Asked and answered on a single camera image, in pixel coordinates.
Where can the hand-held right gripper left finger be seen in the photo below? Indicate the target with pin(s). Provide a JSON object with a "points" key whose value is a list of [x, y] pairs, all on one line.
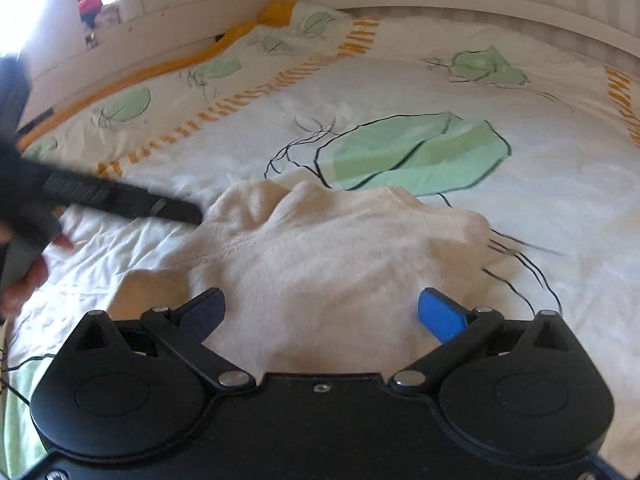
{"points": [[202, 312]]}

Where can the person's left hand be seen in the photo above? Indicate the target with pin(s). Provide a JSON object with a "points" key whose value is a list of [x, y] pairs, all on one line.
{"points": [[22, 292]]}

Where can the printed white bed cover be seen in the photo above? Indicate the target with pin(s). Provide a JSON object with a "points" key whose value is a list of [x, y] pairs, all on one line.
{"points": [[550, 185]]}

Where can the red and black toy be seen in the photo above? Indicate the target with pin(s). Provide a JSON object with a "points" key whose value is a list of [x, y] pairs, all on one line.
{"points": [[92, 7]]}

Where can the white bed frame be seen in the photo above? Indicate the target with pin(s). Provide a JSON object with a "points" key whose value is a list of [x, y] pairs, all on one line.
{"points": [[450, 2]]}

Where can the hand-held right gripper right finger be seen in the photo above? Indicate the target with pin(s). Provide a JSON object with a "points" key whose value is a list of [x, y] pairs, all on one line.
{"points": [[440, 312]]}

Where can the beige knit sweater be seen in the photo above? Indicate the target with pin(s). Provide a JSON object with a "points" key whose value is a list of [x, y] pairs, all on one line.
{"points": [[325, 270]]}

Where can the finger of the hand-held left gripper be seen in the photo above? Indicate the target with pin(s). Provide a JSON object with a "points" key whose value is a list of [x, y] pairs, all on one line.
{"points": [[125, 200]]}

